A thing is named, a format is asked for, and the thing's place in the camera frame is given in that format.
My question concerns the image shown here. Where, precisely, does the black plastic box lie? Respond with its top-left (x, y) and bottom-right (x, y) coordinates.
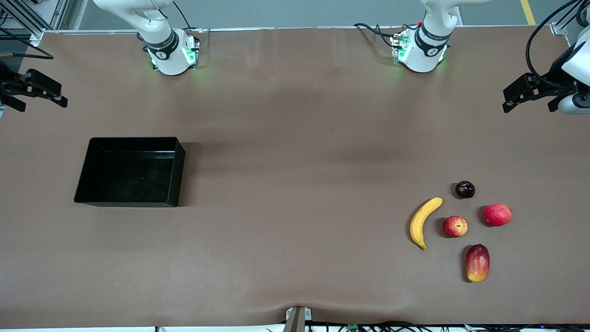
top-left (74, 136), bottom-right (186, 207)

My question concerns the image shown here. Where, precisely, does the red yellow apple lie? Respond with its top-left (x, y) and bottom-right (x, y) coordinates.
top-left (442, 215), bottom-right (468, 238)

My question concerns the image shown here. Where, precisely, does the yellow banana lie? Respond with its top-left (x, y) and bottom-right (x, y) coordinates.
top-left (410, 197), bottom-right (444, 251)

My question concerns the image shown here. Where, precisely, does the red peach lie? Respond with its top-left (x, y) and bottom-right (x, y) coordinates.
top-left (483, 204), bottom-right (513, 227)

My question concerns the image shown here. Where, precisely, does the red yellow mango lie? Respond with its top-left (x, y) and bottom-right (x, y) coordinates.
top-left (466, 243), bottom-right (490, 283)

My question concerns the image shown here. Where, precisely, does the table cover mat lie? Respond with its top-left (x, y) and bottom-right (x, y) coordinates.
top-left (0, 25), bottom-right (590, 329)

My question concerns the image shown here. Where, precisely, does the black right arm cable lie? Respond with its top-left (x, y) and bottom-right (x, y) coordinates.
top-left (0, 28), bottom-right (54, 59)

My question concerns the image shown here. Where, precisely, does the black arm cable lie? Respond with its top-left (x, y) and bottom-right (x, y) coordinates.
top-left (0, 28), bottom-right (54, 59)
top-left (525, 0), bottom-right (590, 88)

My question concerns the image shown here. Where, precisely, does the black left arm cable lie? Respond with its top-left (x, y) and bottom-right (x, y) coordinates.
top-left (525, 0), bottom-right (590, 88)

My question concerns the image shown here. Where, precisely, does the aluminium frame post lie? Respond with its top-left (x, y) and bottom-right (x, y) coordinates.
top-left (0, 0), bottom-right (70, 47)
top-left (551, 0), bottom-right (590, 35)

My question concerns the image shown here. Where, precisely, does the black base cable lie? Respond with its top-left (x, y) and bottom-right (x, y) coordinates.
top-left (353, 22), bottom-right (398, 49)

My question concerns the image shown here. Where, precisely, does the silver table edge rail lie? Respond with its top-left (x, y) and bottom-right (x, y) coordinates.
top-left (41, 25), bottom-right (554, 35)

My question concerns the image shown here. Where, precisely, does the metal table clamp bracket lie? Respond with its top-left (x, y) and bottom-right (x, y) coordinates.
top-left (282, 306), bottom-right (314, 332)

